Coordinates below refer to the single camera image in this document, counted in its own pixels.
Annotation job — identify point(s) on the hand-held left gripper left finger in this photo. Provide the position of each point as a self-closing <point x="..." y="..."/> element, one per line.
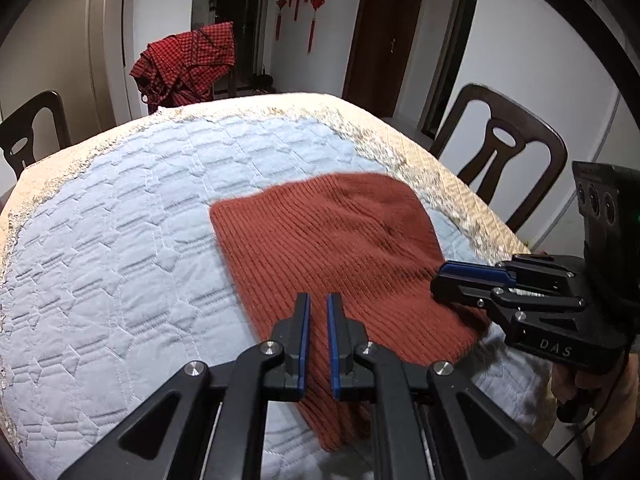
<point x="301" y="345"/>

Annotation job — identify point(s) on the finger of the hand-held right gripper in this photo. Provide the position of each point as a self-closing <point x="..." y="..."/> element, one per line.
<point x="465" y="291"/>
<point x="475" y="271"/>

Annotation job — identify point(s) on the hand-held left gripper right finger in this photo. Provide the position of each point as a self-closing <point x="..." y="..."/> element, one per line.
<point x="332" y="345"/>

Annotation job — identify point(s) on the rust red knit sweater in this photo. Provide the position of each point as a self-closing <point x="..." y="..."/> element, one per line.
<point x="325" y="240"/>

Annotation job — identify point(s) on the person's right forearm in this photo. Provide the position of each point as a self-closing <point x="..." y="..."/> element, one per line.
<point x="615" y="435"/>

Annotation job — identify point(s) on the person's right hand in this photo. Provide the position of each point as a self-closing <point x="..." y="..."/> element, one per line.
<point x="567" y="385"/>

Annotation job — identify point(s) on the dark wooden chair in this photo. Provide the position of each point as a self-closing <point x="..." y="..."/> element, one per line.
<point x="55" y="120"/>
<point x="530" y="117"/>

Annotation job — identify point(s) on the light blue quilted mat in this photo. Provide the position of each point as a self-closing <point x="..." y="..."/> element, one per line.
<point x="125" y="260"/>

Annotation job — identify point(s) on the brown wooden door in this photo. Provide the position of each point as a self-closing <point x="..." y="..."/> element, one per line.
<point x="385" y="35"/>

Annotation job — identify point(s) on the red plaid garment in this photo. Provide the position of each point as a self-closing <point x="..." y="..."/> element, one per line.
<point x="185" y="60"/>

